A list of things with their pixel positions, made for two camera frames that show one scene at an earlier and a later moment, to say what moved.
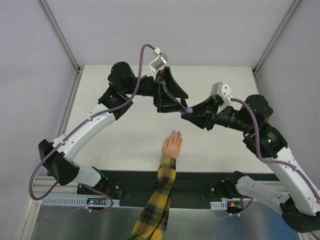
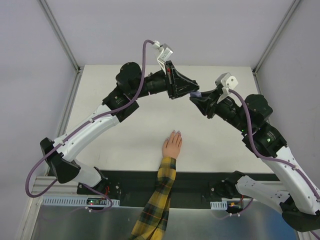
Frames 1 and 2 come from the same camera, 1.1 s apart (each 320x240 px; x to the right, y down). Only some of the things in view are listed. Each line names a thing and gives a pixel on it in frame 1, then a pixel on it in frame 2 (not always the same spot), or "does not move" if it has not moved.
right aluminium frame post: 255,69 does not move
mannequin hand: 171,147 does not move
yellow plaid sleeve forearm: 151,223 does not move
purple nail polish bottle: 189,110 to 196,94
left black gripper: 158,92 to 170,80
